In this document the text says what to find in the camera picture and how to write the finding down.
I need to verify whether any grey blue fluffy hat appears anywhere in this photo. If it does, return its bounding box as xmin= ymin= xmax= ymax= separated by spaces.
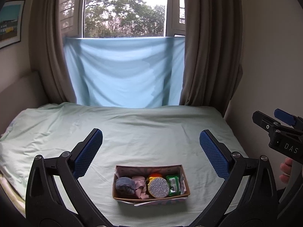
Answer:
xmin=115 ymin=177 xmax=136 ymax=195

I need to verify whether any green wet wipes pack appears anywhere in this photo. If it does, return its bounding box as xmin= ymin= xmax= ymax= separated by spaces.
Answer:
xmin=166 ymin=175 xmax=181 ymax=196

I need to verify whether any pink embroidered cloth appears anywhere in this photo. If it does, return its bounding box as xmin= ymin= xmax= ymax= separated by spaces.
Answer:
xmin=132 ymin=176 xmax=149 ymax=200

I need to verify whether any yellow silver scrub pad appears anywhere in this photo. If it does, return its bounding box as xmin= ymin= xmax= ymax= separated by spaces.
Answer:
xmin=147 ymin=177 xmax=169 ymax=198

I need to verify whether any person's right hand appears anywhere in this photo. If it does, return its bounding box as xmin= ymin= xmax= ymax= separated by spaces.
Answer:
xmin=279 ymin=157 xmax=293 ymax=184

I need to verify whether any brown cardboard box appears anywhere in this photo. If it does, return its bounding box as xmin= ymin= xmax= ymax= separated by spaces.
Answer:
xmin=112 ymin=165 xmax=191 ymax=207

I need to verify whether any orange pompom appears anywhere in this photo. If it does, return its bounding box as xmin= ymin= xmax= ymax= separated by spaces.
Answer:
xmin=148 ymin=172 xmax=163 ymax=180

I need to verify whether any pale green bed sheet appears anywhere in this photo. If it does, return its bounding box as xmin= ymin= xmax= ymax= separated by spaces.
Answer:
xmin=1 ymin=103 xmax=244 ymax=226

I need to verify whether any brown right curtain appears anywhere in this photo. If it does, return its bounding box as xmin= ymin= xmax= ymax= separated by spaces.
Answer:
xmin=179 ymin=0 xmax=243 ymax=115

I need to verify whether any brown curtain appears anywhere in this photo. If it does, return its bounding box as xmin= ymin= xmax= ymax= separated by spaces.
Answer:
xmin=179 ymin=0 xmax=243 ymax=115
xmin=28 ymin=0 xmax=77 ymax=103

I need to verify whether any light blue hanging sheet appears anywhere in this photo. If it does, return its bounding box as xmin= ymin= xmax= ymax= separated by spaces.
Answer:
xmin=64 ymin=37 xmax=185 ymax=108

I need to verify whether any brown left curtain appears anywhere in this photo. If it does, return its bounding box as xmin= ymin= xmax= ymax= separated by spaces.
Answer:
xmin=28 ymin=0 xmax=77 ymax=103

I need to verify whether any framed wall picture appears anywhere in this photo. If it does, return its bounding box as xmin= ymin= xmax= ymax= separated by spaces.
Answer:
xmin=0 ymin=0 xmax=25 ymax=49

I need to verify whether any window with frame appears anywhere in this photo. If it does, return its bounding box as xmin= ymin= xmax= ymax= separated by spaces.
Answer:
xmin=59 ymin=0 xmax=185 ymax=38

